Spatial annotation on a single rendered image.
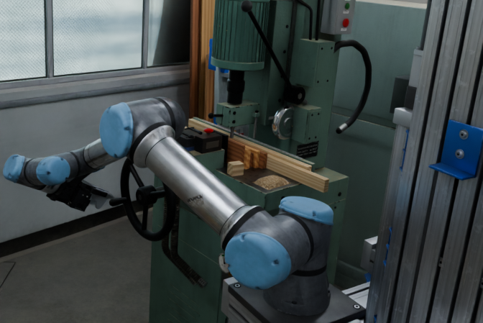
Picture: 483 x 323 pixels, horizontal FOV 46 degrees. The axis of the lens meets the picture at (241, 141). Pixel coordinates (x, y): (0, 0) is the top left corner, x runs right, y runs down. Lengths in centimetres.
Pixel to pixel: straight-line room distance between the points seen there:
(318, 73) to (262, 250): 95
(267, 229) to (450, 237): 34
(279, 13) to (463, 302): 110
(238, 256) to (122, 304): 169
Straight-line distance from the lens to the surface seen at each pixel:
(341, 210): 218
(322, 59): 190
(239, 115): 190
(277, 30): 189
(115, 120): 125
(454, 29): 110
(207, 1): 339
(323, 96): 208
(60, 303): 278
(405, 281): 125
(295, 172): 174
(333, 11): 196
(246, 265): 109
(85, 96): 310
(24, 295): 286
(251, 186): 167
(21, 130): 296
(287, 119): 191
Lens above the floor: 151
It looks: 17 degrees down
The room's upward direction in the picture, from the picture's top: 5 degrees clockwise
